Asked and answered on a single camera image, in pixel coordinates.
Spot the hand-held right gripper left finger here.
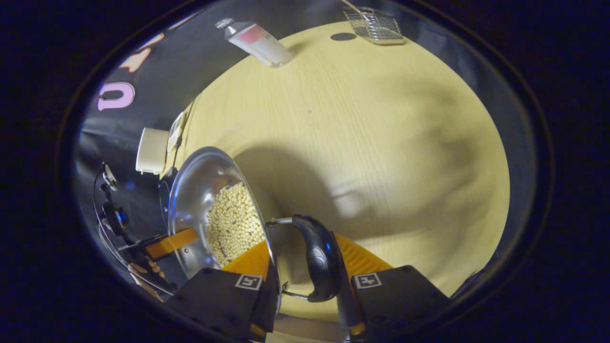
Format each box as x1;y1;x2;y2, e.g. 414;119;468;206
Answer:
164;240;282;342

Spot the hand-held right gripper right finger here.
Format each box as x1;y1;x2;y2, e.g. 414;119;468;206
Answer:
334;232;451;342

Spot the black induction cooktop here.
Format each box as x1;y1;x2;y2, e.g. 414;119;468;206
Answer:
157;167;179;229

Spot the steel pot with black handle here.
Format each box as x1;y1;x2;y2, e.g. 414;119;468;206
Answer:
168;146;341;303

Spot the white toaster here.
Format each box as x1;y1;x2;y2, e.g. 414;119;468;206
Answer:
136;127;170;175

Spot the white divided dish of beans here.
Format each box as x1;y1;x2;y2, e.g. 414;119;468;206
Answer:
167;112;186;153

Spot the clear bottle with red label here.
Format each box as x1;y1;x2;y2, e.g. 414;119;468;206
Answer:
215;18;294;68

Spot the clear glass measuring cup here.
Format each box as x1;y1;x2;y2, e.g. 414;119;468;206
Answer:
343;7;406;46

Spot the wooden stick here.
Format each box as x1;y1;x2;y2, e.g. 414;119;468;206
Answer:
341;0;367;17

